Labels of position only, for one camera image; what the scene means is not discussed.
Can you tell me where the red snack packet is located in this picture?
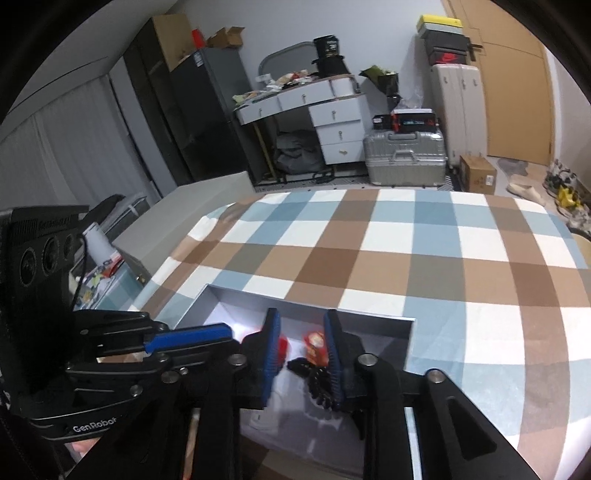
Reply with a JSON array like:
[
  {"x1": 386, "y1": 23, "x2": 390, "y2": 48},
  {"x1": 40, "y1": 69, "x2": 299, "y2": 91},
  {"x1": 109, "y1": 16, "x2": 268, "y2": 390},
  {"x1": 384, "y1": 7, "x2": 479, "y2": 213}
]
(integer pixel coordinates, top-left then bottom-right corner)
[{"x1": 302, "y1": 331, "x2": 328, "y2": 365}]

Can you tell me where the bouquet in black wrap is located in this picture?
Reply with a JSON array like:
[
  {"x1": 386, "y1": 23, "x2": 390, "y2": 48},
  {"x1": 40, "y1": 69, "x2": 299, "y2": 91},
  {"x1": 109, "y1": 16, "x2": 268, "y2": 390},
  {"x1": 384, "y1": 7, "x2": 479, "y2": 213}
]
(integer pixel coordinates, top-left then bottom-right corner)
[{"x1": 359, "y1": 65, "x2": 400, "y2": 110}]

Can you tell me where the yellow shoe box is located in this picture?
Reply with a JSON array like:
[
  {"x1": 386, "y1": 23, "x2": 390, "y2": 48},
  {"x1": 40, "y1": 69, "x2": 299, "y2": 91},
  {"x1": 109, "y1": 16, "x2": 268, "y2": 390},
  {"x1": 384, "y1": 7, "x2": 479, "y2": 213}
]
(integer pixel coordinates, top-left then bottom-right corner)
[{"x1": 417, "y1": 15, "x2": 463, "y2": 34}]

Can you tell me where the dark wardrobe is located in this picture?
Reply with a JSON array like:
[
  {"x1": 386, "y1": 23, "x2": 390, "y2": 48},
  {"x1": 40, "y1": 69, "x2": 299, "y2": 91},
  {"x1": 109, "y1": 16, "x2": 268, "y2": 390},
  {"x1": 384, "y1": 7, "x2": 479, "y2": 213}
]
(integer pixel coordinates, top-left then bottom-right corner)
[{"x1": 122, "y1": 18, "x2": 195, "y2": 195}]

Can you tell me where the beige slipper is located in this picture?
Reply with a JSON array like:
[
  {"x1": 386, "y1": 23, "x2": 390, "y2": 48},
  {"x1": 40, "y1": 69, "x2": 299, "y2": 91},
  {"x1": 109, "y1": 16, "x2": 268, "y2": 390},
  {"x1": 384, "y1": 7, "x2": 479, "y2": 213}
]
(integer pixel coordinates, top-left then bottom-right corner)
[{"x1": 505, "y1": 182, "x2": 549, "y2": 207}]

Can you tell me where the black spiral hair tie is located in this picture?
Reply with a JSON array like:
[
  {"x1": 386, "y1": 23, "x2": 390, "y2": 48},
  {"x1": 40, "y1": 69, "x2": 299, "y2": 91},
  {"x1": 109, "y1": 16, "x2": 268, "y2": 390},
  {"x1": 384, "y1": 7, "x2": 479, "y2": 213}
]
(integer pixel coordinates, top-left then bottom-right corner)
[{"x1": 287, "y1": 355, "x2": 345, "y2": 412}]

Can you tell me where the brown cardboard box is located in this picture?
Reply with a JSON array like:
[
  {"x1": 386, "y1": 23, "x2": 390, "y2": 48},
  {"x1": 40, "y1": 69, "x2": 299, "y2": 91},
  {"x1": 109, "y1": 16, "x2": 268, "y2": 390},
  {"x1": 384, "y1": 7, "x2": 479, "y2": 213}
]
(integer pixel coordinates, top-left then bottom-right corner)
[{"x1": 459, "y1": 154, "x2": 498, "y2": 193}]

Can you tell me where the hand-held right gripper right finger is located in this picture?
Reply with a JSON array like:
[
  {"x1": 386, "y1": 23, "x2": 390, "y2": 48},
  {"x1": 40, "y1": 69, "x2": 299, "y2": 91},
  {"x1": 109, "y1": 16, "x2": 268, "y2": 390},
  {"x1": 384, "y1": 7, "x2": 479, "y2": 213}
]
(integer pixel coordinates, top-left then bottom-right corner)
[{"x1": 322, "y1": 309, "x2": 523, "y2": 480}]

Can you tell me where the silver rectangular box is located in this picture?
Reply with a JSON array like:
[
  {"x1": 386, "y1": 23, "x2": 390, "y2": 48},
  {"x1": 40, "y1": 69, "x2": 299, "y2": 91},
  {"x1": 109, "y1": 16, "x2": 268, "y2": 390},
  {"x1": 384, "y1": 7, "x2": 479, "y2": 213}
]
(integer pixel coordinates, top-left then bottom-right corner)
[{"x1": 173, "y1": 282, "x2": 416, "y2": 477}]

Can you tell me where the silver ribbed suitcase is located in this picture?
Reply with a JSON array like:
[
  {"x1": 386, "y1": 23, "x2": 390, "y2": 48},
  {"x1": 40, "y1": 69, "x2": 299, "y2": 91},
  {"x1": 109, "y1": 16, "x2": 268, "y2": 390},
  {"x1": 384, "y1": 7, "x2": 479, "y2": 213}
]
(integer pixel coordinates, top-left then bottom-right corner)
[{"x1": 362, "y1": 130, "x2": 448, "y2": 188}]

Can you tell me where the grey fur rug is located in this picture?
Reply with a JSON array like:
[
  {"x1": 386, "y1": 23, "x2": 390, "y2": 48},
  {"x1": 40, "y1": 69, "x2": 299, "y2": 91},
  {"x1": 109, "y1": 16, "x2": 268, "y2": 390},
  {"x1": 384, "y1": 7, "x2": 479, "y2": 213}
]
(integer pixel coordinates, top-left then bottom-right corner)
[{"x1": 496, "y1": 157, "x2": 530, "y2": 179}]

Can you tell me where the checked tablecloth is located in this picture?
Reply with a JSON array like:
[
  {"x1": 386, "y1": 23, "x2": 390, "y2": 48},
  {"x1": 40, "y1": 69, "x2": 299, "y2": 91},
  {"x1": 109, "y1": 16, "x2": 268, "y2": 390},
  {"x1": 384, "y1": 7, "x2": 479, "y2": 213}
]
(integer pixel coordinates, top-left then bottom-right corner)
[{"x1": 139, "y1": 187, "x2": 591, "y2": 480}]

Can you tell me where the flat cardboard sheet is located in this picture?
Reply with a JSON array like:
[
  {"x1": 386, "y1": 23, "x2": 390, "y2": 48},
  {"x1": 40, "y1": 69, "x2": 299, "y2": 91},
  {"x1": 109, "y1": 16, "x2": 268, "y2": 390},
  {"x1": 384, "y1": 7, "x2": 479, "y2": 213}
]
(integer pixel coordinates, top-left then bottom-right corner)
[{"x1": 151, "y1": 14, "x2": 195, "y2": 72}]

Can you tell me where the grey arched mirror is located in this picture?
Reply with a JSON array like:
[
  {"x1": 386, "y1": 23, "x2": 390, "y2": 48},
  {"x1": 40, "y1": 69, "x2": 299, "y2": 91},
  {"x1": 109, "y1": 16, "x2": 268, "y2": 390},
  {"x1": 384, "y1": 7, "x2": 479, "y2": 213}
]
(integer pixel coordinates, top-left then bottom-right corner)
[{"x1": 256, "y1": 41, "x2": 319, "y2": 87}]

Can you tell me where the black and red box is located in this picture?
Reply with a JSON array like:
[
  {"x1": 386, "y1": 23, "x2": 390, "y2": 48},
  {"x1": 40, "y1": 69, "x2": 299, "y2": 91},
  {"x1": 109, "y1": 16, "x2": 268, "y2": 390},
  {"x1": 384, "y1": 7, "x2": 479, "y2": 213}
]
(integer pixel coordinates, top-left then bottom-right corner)
[{"x1": 390, "y1": 108, "x2": 437, "y2": 133}]

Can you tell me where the white curtain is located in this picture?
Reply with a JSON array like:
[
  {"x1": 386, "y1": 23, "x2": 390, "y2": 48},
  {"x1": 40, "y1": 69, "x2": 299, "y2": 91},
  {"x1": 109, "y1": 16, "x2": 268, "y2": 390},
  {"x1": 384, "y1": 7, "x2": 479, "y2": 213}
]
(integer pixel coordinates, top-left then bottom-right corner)
[{"x1": 0, "y1": 74, "x2": 160, "y2": 210}]

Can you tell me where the grey clothes heap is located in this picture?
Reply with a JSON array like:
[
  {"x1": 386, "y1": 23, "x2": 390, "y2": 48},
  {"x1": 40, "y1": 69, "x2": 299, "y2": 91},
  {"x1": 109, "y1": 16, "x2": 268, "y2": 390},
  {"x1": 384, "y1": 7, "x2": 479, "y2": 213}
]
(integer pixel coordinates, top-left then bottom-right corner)
[{"x1": 274, "y1": 129, "x2": 327, "y2": 175}]

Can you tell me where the black shoe box red logo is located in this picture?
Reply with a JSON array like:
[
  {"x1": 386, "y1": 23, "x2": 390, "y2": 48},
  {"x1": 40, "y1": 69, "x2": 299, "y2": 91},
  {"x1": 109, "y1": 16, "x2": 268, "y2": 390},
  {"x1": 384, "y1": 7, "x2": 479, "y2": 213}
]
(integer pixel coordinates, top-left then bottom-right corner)
[{"x1": 424, "y1": 44, "x2": 470, "y2": 66}]

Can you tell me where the white upright suitcase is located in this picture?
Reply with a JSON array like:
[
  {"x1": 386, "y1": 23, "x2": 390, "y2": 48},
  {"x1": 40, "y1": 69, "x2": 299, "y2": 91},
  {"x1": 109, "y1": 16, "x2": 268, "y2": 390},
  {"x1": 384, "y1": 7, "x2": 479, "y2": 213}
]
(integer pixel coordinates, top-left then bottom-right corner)
[{"x1": 430, "y1": 64, "x2": 489, "y2": 161}]

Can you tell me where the desk clutter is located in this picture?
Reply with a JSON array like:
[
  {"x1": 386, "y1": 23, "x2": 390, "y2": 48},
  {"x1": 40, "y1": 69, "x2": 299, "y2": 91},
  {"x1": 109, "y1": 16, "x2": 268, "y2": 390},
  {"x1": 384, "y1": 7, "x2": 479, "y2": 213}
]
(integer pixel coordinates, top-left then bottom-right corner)
[{"x1": 233, "y1": 69, "x2": 320, "y2": 105}]

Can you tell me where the black bag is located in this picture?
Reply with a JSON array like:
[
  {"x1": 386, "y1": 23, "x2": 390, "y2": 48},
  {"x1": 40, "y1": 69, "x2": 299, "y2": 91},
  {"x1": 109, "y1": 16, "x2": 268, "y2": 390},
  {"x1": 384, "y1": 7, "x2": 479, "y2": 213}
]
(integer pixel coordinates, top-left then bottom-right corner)
[{"x1": 311, "y1": 55, "x2": 350, "y2": 78}]

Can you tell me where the black cable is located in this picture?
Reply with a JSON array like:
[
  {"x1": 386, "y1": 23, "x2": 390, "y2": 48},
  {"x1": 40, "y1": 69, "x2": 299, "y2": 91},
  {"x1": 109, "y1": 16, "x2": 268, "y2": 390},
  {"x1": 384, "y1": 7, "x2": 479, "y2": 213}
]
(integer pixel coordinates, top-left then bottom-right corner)
[{"x1": 68, "y1": 232, "x2": 89, "y2": 315}]

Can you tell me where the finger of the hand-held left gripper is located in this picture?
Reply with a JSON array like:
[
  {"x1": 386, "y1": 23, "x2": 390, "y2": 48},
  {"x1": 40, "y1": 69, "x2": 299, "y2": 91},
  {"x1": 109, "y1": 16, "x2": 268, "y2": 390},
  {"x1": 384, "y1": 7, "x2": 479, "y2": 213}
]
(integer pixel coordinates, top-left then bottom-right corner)
[
  {"x1": 65, "y1": 340, "x2": 245, "y2": 403},
  {"x1": 74, "y1": 309, "x2": 232, "y2": 356}
]

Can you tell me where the black labelled tub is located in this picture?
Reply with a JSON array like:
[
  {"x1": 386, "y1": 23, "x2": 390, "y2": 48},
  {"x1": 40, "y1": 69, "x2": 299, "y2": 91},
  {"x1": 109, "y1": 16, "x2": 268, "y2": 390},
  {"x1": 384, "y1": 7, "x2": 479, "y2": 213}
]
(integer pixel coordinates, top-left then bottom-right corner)
[{"x1": 313, "y1": 36, "x2": 341, "y2": 58}]

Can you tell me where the white desk with drawers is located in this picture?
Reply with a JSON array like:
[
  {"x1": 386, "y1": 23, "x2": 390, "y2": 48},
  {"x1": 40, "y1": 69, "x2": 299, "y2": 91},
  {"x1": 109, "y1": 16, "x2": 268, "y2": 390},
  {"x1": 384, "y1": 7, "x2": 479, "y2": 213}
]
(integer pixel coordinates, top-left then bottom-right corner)
[{"x1": 233, "y1": 76, "x2": 369, "y2": 181}]

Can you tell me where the colourful toy clutter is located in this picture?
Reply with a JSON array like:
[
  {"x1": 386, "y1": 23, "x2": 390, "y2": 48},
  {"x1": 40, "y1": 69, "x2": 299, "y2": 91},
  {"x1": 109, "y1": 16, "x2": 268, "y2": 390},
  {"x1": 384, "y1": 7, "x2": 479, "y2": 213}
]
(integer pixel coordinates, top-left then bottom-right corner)
[{"x1": 71, "y1": 254, "x2": 126, "y2": 306}]

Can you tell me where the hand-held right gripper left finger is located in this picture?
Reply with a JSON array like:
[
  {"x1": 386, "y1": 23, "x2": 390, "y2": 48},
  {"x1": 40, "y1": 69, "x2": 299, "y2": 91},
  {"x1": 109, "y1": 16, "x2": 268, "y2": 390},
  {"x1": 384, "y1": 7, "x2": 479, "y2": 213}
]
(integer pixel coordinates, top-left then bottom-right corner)
[{"x1": 69, "y1": 308, "x2": 282, "y2": 480}]

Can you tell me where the pile of sandals and shoes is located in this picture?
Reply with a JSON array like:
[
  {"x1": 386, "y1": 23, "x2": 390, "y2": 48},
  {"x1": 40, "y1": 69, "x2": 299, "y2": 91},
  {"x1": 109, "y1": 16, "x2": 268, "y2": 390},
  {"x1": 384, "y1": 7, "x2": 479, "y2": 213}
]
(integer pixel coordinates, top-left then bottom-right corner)
[{"x1": 542, "y1": 159, "x2": 591, "y2": 219}]

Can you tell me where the white bottle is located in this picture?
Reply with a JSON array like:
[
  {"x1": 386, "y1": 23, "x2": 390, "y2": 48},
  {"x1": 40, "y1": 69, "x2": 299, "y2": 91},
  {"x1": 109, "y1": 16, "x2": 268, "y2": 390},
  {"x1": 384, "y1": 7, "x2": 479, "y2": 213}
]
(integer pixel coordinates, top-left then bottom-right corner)
[{"x1": 85, "y1": 223, "x2": 116, "y2": 264}]

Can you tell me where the open cardboard box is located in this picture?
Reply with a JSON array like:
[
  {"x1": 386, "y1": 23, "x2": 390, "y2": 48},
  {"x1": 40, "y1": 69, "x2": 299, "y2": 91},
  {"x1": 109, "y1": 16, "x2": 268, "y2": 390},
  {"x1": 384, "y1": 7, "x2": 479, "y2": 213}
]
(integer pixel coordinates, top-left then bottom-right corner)
[{"x1": 206, "y1": 26, "x2": 245, "y2": 49}]

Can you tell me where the black refrigerator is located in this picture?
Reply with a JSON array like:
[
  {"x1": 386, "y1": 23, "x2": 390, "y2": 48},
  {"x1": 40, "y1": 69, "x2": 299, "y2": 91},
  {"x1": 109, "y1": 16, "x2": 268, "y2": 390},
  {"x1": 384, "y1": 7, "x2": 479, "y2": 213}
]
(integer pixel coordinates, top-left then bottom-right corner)
[{"x1": 168, "y1": 46, "x2": 260, "y2": 182}]

